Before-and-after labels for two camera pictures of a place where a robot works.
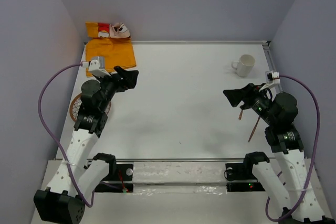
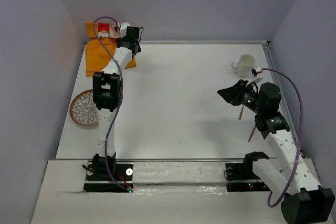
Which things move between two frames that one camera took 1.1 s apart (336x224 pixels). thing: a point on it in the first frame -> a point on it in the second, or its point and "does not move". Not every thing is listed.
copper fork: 240,117 does not move
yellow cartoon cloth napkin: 112,43 does not move
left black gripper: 128,81 -> 120,39
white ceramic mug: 245,65 does not move
